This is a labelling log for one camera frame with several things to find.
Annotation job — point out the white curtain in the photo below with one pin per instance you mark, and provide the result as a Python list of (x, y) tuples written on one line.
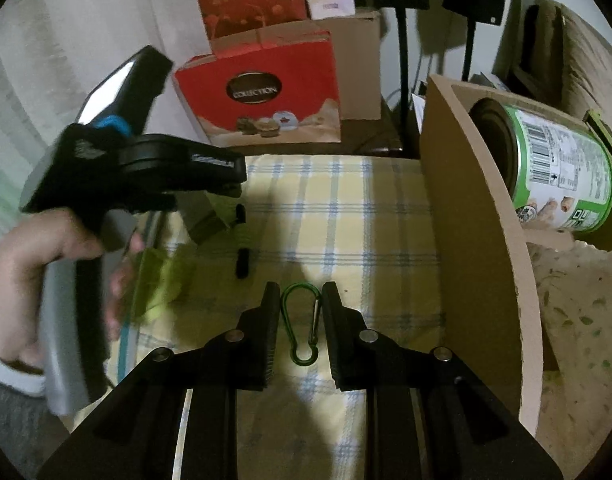
[(61, 35)]

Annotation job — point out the curved cardboard box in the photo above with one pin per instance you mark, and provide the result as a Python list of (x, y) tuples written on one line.
[(476, 210)]

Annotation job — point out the dark framed sofa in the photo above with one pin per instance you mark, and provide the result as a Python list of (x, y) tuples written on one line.
[(531, 35)]

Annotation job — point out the person's left forearm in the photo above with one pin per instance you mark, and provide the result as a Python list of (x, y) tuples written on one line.
[(6, 400)]

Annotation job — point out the large brown cardboard carton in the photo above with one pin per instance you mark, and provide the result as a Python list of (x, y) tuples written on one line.
[(358, 60)]

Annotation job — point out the green carabiner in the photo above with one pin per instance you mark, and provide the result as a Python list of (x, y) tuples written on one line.
[(304, 360)]

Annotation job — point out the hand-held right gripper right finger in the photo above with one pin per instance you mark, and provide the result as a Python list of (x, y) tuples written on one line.
[(332, 330)]

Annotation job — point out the green labelled tin can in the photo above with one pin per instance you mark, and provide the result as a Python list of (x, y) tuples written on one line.
[(561, 170)]

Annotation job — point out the person's left hand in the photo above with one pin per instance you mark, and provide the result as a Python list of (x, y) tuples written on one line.
[(16, 290)]

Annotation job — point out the yellow blue checked tablecloth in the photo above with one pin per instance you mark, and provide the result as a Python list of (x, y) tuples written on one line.
[(336, 220)]

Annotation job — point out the red gift bag oval label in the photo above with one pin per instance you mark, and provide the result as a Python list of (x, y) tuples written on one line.
[(266, 80)]

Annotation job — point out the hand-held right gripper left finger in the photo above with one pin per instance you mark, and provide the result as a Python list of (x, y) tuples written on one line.
[(272, 330)]

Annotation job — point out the white floral cloth bag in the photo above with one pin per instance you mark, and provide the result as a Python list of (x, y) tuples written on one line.
[(581, 335)]

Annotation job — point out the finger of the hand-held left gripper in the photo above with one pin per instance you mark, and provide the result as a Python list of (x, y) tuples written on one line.
[(240, 213), (243, 263)]

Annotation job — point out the tan sofa cushion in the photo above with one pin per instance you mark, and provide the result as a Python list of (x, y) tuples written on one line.
[(591, 60)]

